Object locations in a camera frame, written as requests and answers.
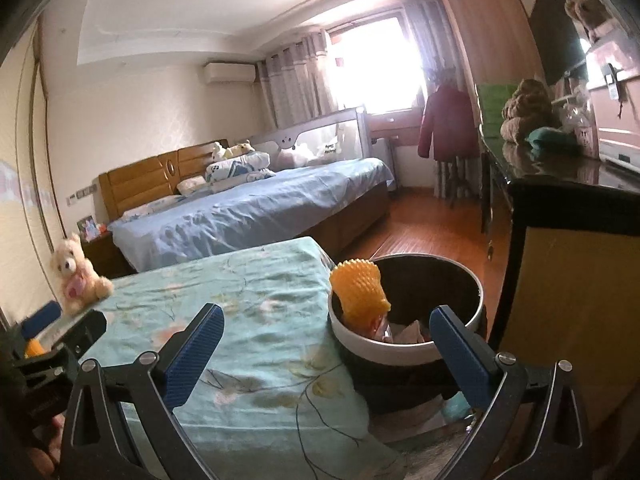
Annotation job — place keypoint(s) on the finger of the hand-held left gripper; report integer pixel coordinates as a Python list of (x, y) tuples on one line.
[(75, 337), (42, 320)]

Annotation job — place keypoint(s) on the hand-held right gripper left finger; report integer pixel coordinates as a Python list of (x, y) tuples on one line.
[(192, 355)]

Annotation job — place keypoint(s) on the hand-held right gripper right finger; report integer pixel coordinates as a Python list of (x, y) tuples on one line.
[(462, 355)]

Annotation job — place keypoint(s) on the black bin with white rim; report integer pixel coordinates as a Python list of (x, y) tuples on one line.
[(400, 355)]

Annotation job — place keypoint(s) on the orange foam fruit net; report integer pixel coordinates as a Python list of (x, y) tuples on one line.
[(357, 290)]

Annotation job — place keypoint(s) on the person's left hand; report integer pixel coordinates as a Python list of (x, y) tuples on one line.
[(47, 455)]

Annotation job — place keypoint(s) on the cream teddy bear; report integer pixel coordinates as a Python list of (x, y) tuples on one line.
[(75, 270)]

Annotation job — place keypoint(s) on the teal floral blanket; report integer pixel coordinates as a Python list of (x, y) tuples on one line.
[(240, 285)]

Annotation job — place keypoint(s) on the wooden nightstand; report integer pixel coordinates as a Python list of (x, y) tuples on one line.
[(105, 257)]

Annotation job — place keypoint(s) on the flat printed pillow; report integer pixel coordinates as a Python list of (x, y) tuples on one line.
[(150, 206)]

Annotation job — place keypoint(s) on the bed with blue sheet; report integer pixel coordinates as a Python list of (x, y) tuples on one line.
[(250, 205)]

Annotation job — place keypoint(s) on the cream sliding wardrobe door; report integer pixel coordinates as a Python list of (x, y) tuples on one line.
[(25, 160)]

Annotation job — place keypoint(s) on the small pink pillow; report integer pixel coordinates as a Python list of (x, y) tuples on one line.
[(191, 186)]

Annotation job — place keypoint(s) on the wooden headboard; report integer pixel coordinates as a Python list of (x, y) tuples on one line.
[(145, 180)]

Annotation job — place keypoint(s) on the coat rack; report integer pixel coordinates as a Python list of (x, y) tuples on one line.
[(452, 182)]

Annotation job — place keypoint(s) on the folded blue white quilt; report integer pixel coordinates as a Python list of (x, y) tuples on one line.
[(240, 167)]

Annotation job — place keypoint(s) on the white plush toy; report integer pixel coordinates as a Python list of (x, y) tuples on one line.
[(218, 151)]

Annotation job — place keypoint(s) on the yellow plush toy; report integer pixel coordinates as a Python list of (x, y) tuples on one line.
[(240, 150)]

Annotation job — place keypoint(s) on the dark glossy cabinet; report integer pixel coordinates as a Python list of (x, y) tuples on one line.
[(575, 175)]

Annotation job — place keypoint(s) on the white stuffed cushion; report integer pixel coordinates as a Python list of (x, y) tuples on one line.
[(297, 156)]

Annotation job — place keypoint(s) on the green cloth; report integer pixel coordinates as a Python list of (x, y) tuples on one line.
[(550, 140)]

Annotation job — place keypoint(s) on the dark red coat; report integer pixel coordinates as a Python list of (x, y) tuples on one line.
[(447, 122)]

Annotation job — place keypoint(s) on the green box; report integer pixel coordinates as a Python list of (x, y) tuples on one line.
[(492, 107)]

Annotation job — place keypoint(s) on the large brown plush toy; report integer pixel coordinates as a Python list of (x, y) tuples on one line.
[(527, 110)]

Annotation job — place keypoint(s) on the clear plastic bag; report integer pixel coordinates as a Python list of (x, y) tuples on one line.
[(575, 125)]

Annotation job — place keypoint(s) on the white air conditioner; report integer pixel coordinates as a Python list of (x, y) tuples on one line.
[(229, 72)]

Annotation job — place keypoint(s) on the grey striped curtain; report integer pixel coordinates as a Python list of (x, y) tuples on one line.
[(432, 35), (292, 80)]

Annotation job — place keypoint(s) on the bright window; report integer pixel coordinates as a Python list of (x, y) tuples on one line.
[(375, 65)]

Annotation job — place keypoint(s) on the wooden wardrobe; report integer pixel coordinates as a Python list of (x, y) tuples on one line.
[(490, 35)]

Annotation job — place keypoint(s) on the black television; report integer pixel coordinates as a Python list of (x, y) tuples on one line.
[(555, 30)]

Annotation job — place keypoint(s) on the small brown plush toy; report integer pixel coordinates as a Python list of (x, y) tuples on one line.
[(585, 7)]

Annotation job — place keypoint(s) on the photo frame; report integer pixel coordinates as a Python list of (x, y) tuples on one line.
[(86, 227)]

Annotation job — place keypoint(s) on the wall switch panel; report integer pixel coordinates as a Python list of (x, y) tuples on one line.
[(81, 195)]

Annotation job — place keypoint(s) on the grey mesh bed rail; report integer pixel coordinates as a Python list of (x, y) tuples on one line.
[(340, 135)]

